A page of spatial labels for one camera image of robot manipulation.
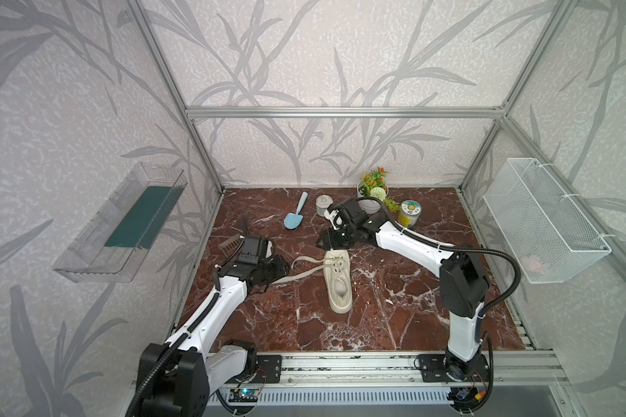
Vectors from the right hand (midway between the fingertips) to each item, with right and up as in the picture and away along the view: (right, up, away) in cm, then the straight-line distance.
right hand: (322, 235), depth 87 cm
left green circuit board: (-22, -43, -15) cm, 51 cm away
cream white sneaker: (+5, -15, -2) cm, 16 cm away
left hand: (-10, -8, -3) cm, 13 cm away
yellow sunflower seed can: (+34, +7, +15) cm, 38 cm away
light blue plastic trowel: (-14, +4, +21) cm, 26 cm away
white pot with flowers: (+20, +19, +15) cm, 31 cm away
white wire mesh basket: (+55, +2, -26) cm, 61 cm away
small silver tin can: (-1, +12, +21) cm, 24 cm away
